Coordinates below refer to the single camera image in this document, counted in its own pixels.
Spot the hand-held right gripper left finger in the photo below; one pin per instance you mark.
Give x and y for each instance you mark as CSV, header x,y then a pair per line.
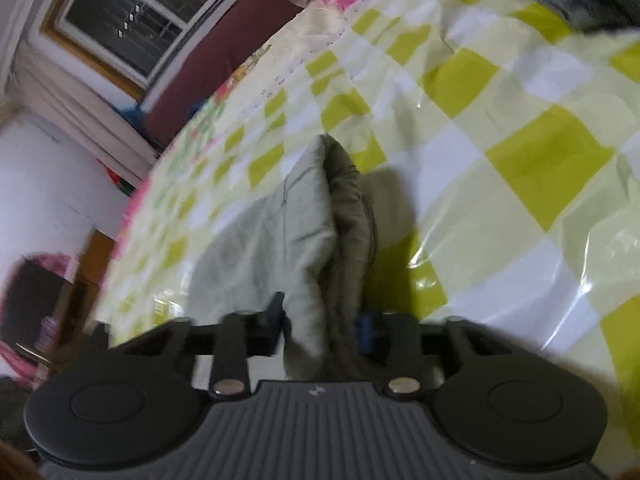
x,y
274,321

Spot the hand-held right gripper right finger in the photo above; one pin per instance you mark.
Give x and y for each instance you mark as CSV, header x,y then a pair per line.
x,y
364,332

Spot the light grey-green pants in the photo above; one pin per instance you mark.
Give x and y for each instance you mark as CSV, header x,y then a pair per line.
x,y
280,240

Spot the wooden furniture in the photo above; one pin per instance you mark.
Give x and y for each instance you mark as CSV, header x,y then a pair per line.
x,y
92,280

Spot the red and green item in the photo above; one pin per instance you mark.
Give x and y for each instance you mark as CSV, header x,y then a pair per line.
x,y
120,180

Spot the dark pink-rimmed basket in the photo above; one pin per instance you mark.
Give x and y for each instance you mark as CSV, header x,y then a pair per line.
x,y
35,305

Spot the small blue item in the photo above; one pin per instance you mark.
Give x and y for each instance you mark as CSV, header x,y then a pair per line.
x,y
131,116

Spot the yellow checkered plastic sheet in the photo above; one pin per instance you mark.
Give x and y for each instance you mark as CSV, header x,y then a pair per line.
x,y
500,110

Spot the maroon headboard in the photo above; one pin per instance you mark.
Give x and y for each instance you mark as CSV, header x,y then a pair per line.
x,y
220,60

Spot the window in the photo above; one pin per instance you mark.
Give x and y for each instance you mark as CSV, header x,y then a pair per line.
x,y
145,15

